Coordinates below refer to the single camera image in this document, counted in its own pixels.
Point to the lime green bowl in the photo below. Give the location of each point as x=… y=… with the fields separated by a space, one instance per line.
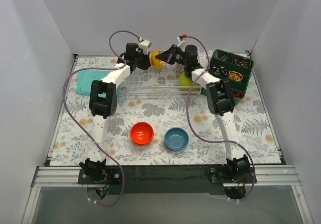
x=185 y=84

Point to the teal cloth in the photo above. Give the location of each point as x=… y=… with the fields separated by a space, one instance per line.
x=85 y=79

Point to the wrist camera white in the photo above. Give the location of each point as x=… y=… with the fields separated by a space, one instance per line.
x=144 y=45
x=181 y=41

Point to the yellow orange bowl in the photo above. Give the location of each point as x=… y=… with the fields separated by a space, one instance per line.
x=156 y=63

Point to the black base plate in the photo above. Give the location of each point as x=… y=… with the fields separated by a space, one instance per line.
x=164 y=179

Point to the floral table mat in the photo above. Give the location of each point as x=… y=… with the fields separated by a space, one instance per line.
x=163 y=112

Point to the green compartment organizer tray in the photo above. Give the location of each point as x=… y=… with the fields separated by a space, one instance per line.
x=234 y=68

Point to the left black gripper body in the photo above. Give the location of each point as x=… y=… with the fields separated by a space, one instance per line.
x=146 y=61

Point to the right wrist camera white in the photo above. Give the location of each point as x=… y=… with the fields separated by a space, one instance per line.
x=181 y=41

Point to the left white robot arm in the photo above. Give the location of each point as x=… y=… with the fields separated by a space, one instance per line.
x=103 y=104

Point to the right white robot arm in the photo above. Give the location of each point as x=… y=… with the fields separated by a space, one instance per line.
x=220 y=102

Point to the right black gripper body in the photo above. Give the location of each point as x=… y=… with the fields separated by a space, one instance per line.
x=173 y=56

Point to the red orange bowl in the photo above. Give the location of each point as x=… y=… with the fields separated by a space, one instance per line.
x=141 y=133

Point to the blue grey bowl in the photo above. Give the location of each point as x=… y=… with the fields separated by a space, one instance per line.
x=176 y=139

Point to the aluminium frame rail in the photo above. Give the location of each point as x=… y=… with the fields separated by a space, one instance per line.
x=67 y=176

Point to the white wire dish rack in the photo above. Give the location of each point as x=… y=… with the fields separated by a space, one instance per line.
x=156 y=82

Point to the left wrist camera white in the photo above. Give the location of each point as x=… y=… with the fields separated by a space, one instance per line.
x=144 y=45

